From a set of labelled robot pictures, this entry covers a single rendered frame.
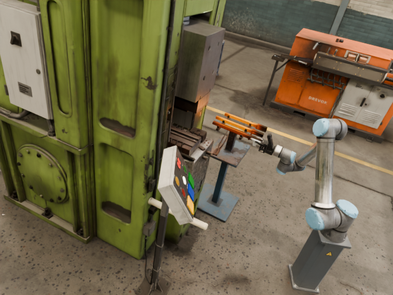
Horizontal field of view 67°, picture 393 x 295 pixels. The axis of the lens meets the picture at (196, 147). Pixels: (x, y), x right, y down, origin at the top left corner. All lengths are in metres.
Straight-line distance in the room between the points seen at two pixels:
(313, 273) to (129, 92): 1.91
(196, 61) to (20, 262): 1.97
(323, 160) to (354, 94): 3.39
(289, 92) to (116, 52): 4.07
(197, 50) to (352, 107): 4.04
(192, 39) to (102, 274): 1.81
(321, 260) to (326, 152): 0.85
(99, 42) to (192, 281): 1.84
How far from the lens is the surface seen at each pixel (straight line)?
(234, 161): 2.59
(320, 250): 2.44
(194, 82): 1.79
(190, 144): 2.11
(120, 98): 1.86
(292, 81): 5.40
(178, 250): 2.68
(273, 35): 9.48
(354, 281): 3.12
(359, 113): 5.51
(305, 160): 2.46
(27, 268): 2.68
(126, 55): 1.74
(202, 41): 1.71
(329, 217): 2.16
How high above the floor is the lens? 2.15
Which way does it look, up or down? 34 degrees down
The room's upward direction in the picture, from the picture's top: 11 degrees clockwise
